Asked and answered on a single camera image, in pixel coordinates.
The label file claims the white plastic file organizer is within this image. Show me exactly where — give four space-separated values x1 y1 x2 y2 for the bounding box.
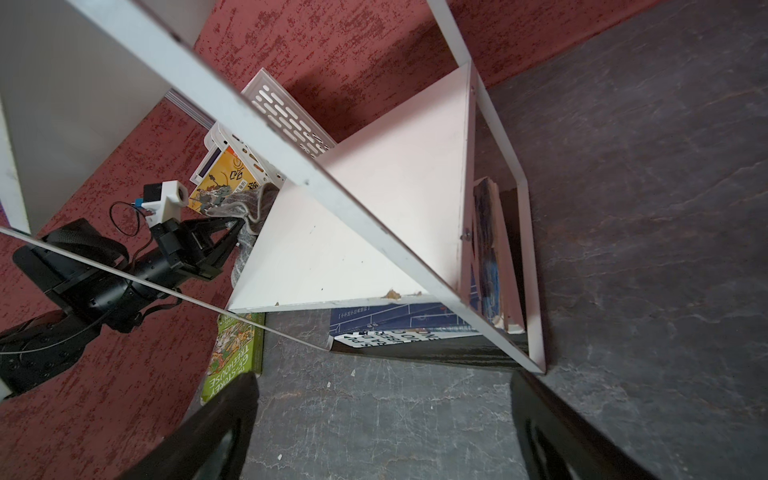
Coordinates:
191 69 336 187

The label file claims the grey patterned cloth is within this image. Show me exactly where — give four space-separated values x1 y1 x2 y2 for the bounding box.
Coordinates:
208 183 280 287

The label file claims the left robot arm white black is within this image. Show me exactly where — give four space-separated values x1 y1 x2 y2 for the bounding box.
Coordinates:
1 217 245 399

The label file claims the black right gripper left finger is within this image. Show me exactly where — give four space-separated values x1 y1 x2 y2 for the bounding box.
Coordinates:
120 372 259 479

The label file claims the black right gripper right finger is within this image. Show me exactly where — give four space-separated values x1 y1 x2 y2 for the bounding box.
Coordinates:
510 370 654 479

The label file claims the yellow illustrated children's book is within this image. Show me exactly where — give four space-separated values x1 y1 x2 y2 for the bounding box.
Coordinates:
188 147 262 214

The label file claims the green illustrated book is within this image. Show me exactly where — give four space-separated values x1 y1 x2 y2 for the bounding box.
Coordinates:
200 313 266 405

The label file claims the white two-tier bookshelf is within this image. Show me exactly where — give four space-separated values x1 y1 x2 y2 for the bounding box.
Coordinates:
0 0 547 375

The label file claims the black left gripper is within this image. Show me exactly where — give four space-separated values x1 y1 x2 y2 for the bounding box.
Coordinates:
127 217 245 289

